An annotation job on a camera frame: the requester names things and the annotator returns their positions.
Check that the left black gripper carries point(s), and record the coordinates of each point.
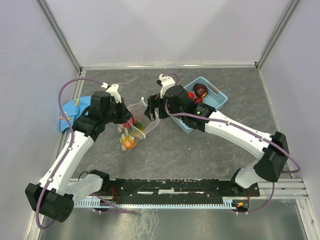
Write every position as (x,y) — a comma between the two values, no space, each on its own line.
(125,114)

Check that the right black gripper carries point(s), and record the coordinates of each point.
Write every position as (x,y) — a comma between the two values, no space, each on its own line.
(154,101)

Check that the clear dotted zip top bag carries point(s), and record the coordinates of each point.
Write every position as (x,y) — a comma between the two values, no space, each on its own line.
(137,110)

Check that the green orange toy fruit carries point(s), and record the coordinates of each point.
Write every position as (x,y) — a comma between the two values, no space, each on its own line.
(139,126)

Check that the orange toy tangerine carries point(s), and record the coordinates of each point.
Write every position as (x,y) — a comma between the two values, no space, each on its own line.
(127,142)

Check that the small dark red cherry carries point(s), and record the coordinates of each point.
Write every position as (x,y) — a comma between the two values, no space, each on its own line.
(198,100)

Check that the dark red toy fruit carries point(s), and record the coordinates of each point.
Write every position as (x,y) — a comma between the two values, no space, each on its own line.
(200,90)

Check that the red toy wax apple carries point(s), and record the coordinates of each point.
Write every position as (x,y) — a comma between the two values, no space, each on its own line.
(191,95)

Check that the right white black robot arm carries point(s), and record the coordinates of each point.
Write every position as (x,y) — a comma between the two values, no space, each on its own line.
(271,151)

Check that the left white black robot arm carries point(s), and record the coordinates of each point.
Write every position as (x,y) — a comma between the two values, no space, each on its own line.
(53,196)

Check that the blue patterned cloth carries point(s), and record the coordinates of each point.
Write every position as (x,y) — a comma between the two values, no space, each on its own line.
(74,108)

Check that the light blue plastic basket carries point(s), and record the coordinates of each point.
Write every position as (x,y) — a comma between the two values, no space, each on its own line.
(215,100)

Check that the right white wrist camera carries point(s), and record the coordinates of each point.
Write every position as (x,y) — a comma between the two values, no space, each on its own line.
(165,82)

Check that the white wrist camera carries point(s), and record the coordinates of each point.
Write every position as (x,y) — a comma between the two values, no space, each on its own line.
(165,82)
(112,89)

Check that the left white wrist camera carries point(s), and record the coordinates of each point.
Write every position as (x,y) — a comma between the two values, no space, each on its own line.
(112,89)

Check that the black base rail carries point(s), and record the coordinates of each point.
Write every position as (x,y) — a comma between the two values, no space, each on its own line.
(175,191)

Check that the light blue cable duct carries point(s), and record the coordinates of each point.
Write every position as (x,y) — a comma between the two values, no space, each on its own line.
(96,203)

